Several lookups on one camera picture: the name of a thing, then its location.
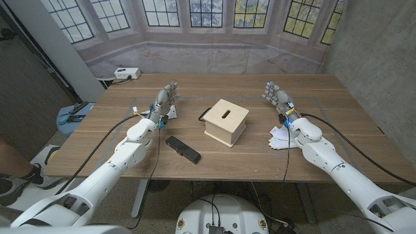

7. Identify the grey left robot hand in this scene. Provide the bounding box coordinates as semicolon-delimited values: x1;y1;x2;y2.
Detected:
148;81;180;123

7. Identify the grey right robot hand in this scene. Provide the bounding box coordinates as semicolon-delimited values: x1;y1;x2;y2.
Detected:
261;81;302;124

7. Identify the light wooden box with slot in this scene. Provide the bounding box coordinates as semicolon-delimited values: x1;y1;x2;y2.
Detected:
203;98;250;148

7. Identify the black TV remote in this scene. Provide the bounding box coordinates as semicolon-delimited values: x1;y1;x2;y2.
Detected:
164;135;202;165

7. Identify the black remote on stool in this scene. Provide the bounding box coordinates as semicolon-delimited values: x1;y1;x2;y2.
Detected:
68;101;89;115

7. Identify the pen in clear packet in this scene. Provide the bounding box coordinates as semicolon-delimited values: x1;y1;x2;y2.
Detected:
141;105;178;120

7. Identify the white paper napkin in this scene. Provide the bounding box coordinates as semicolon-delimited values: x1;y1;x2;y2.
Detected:
268;125;300;151

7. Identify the white power strip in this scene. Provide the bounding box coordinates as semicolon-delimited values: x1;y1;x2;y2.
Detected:
114;67;142;80

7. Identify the printed window backdrop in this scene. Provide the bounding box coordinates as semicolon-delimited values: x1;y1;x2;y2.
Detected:
40;0;348;79

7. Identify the black floor fan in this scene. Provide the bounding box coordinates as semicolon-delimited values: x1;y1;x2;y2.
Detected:
146;179;171;194

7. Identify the grey table leg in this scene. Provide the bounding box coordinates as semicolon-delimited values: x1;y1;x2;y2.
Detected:
131;179;150;219
294;182;318;225

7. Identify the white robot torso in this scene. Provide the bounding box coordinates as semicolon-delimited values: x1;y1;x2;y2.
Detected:
175;194;270;234

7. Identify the white floor mat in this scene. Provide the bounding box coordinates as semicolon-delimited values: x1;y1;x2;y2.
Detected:
8;144;79;212

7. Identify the person's leg with sneaker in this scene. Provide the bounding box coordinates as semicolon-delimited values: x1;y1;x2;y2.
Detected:
0;136;62;207

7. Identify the black power strip cord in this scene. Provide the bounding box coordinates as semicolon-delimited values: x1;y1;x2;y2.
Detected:
105;75;133;89

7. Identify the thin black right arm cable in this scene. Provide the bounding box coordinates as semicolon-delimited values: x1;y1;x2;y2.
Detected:
281;126;292;189

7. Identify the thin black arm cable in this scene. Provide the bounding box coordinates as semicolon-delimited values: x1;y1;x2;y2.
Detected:
126;128;163;230
281;126;292;189

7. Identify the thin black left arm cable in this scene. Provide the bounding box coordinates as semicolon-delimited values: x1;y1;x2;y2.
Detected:
126;128;163;230

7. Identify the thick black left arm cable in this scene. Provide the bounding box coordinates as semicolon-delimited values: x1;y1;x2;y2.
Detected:
55;113;144;196

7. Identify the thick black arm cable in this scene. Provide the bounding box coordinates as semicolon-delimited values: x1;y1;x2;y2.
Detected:
55;113;144;196
300;112;416;188

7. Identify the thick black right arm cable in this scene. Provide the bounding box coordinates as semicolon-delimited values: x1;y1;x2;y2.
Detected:
300;112;416;188

